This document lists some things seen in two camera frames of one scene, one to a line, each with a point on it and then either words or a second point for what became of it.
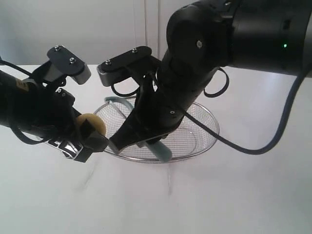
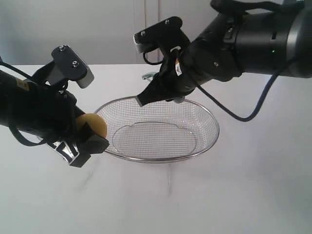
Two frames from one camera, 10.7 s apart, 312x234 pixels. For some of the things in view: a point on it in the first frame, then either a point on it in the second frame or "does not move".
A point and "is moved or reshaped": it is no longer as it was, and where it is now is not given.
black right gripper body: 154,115 → 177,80
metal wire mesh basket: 197,130 does not move
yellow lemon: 95,121 does not move
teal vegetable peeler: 160,148 is moved or reshaped
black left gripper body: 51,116 does not move
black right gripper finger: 129,136 → 153,93
